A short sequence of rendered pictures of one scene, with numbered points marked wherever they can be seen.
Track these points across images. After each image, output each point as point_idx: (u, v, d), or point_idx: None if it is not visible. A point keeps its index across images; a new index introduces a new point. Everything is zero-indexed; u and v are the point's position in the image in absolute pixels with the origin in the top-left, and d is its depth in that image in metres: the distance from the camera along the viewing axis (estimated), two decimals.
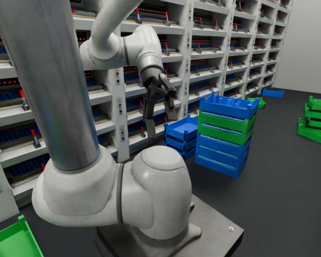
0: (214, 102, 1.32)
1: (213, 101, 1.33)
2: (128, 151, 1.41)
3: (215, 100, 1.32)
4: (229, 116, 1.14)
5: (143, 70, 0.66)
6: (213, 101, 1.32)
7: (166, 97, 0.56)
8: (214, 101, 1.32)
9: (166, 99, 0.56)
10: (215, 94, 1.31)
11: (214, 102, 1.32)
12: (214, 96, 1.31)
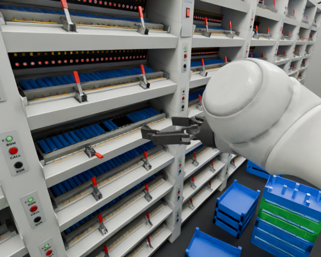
0: (273, 183, 1.27)
1: (272, 182, 1.27)
2: (180, 228, 1.36)
3: (274, 181, 1.26)
4: (298, 211, 1.09)
5: None
6: (272, 182, 1.27)
7: (155, 133, 0.51)
8: (273, 182, 1.26)
9: (156, 133, 0.52)
10: (275, 176, 1.26)
11: (273, 183, 1.27)
12: (273, 177, 1.26)
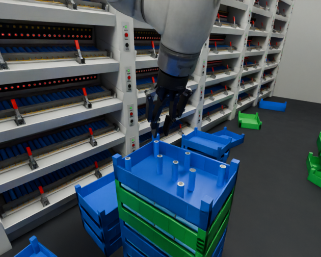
0: (155, 155, 0.68)
1: (154, 153, 0.68)
2: (4, 238, 0.77)
3: (157, 151, 0.68)
4: None
5: None
6: (154, 153, 0.68)
7: (153, 117, 0.58)
8: (156, 153, 0.68)
9: None
10: (157, 141, 0.67)
11: (155, 155, 0.68)
12: (154, 144, 0.67)
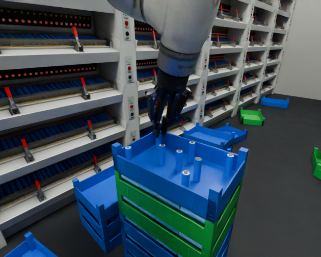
0: (157, 146, 0.64)
1: (156, 144, 0.65)
2: None
3: (159, 142, 0.64)
4: None
5: None
6: (156, 144, 0.64)
7: (156, 117, 0.58)
8: (158, 144, 0.64)
9: None
10: (160, 131, 0.63)
11: (157, 146, 0.64)
12: None
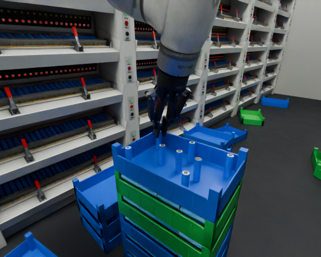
0: (157, 146, 0.64)
1: (156, 144, 0.65)
2: None
3: (159, 142, 0.64)
4: None
5: None
6: (156, 144, 0.64)
7: (156, 117, 0.58)
8: (158, 144, 0.64)
9: None
10: (160, 131, 0.63)
11: (157, 146, 0.64)
12: None
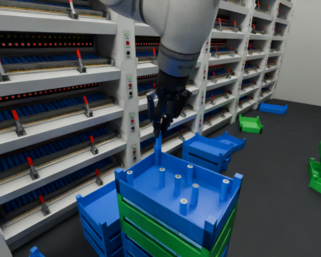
0: (157, 146, 0.64)
1: (156, 144, 0.65)
2: (5, 249, 0.77)
3: (159, 142, 0.64)
4: None
5: None
6: (156, 144, 0.64)
7: (156, 117, 0.58)
8: (158, 144, 0.64)
9: None
10: (160, 131, 0.63)
11: (157, 146, 0.64)
12: None
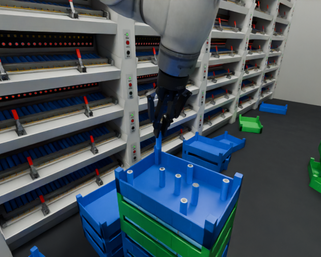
0: (157, 146, 0.64)
1: (156, 144, 0.65)
2: (5, 249, 0.77)
3: (159, 142, 0.64)
4: None
5: None
6: (156, 144, 0.64)
7: (156, 117, 0.58)
8: (158, 144, 0.64)
9: None
10: (160, 131, 0.63)
11: (157, 146, 0.64)
12: None
